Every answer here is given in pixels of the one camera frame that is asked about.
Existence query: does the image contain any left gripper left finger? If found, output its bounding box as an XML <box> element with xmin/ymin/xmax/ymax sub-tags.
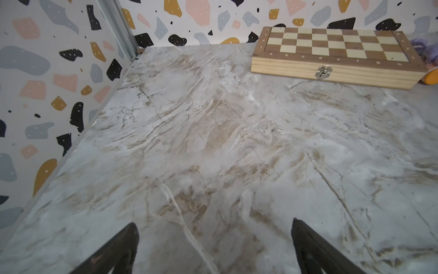
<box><xmin>72</xmin><ymin>222</ymin><xmax>139</xmax><ymax>274</ymax></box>

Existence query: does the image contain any wooden chessboard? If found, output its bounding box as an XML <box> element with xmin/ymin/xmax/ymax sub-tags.
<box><xmin>251</xmin><ymin>27</ymin><xmax>429</xmax><ymax>90</ymax></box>

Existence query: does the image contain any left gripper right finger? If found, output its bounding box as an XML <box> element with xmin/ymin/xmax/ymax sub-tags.
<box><xmin>291</xmin><ymin>218</ymin><xmax>365</xmax><ymax>274</ymax></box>

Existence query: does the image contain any purple orange small toy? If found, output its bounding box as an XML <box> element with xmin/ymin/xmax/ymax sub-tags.
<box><xmin>411</xmin><ymin>38</ymin><xmax>438</xmax><ymax>85</ymax></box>

